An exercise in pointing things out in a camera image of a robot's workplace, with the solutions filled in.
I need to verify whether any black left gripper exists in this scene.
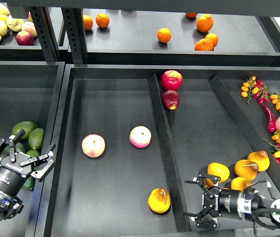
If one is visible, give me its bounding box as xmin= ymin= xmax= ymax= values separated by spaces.
xmin=0 ymin=129 xmax=56 ymax=198

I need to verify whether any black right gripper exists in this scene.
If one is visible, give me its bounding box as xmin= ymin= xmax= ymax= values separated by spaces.
xmin=184 ymin=173 xmax=244 ymax=229

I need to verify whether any dark green avocado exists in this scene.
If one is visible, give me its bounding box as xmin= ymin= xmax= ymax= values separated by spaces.
xmin=23 ymin=176 xmax=35 ymax=191

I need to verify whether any yellow orange pear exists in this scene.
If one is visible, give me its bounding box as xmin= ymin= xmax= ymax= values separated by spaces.
xmin=148 ymin=188 xmax=171 ymax=214

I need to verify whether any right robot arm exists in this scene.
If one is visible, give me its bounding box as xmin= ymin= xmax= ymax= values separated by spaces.
xmin=184 ymin=174 xmax=280 ymax=231

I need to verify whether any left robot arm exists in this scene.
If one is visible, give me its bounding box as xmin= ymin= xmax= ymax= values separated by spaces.
xmin=0 ymin=129 xmax=55 ymax=221

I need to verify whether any green avocado top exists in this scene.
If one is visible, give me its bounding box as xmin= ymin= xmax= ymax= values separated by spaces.
xmin=11 ymin=121 xmax=38 ymax=140

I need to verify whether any yellow pear far right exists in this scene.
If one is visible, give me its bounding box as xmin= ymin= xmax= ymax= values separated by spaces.
xmin=247 ymin=150 xmax=270 ymax=172

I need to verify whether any black left tray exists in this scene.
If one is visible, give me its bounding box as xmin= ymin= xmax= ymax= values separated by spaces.
xmin=0 ymin=61 xmax=65 ymax=237

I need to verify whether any pink apple left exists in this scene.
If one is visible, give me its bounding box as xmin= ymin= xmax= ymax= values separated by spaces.
xmin=81 ymin=134 xmax=105 ymax=158

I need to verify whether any pink apple centre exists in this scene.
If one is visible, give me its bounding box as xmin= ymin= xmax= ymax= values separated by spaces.
xmin=129 ymin=126 xmax=152 ymax=149

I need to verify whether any black divided tray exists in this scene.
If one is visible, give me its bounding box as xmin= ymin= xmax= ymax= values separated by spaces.
xmin=49 ymin=65 xmax=280 ymax=237

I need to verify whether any red chili pepper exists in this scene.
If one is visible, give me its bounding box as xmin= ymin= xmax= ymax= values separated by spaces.
xmin=261 ymin=104 xmax=276 ymax=132

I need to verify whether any dark red apple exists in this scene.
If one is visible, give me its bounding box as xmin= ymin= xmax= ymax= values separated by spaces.
xmin=161 ymin=90 xmax=180 ymax=110

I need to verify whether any orange cherry tomato bunch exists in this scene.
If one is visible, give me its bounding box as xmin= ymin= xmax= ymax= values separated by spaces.
xmin=241 ymin=76 xmax=259 ymax=103

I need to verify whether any red apple on shelf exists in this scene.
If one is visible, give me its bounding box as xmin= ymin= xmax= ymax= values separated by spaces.
xmin=16 ymin=31 xmax=34 ymax=46

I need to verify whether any bright red apple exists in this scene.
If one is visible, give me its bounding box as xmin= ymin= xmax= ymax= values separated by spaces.
xmin=161 ymin=70 xmax=183 ymax=91

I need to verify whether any pink peach on shelf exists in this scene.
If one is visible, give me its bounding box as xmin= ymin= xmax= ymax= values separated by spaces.
xmin=22 ymin=22 xmax=37 ymax=38

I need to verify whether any pale yellow apple right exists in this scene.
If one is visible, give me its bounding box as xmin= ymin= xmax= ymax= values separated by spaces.
xmin=6 ymin=15 xmax=24 ymax=32

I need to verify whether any orange on shelf left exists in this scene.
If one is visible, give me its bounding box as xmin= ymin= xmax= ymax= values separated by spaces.
xmin=83 ymin=15 xmax=93 ymax=31

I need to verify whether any orange on shelf front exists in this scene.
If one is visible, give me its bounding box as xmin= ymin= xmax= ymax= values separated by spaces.
xmin=195 ymin=39 xmax=214 ymax=51

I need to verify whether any orange behind front orange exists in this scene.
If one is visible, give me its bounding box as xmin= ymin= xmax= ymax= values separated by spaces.
xmin=205 ymin=33 xmax=219 ymax=47

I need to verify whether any orange on shelf centre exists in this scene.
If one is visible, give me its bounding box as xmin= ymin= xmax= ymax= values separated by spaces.
xmin=157 ymin=28 xmax=171 ymax=43

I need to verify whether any black shelf upright post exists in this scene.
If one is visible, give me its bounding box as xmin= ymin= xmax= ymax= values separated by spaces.
xmin=30 ymin=6 xmax=60 ymax=62

